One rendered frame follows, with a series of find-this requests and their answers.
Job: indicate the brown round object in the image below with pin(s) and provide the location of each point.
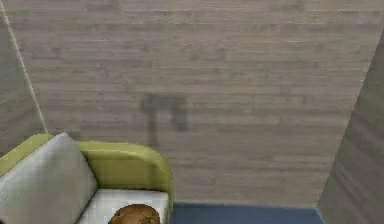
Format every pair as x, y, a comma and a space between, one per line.
136, 215

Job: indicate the green sofa with grey cushions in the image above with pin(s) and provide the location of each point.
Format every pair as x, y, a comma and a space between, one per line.
126, 166

